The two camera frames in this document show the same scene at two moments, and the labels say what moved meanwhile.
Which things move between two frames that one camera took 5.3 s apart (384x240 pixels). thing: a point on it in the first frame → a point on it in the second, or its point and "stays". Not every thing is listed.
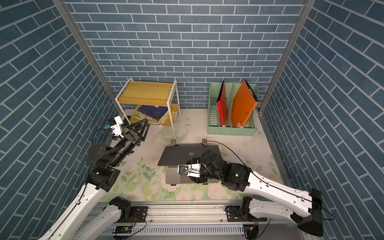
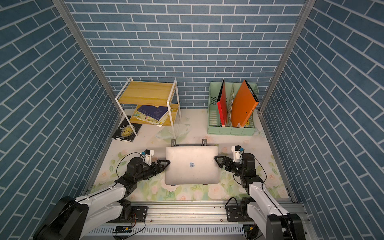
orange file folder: [245, 103] stays
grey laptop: [172, 156] stays
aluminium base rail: [123, 218] stays
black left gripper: [132, 137] → [158, 165]
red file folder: [222, 105] stays
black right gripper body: [204, 173] → [236, 167]
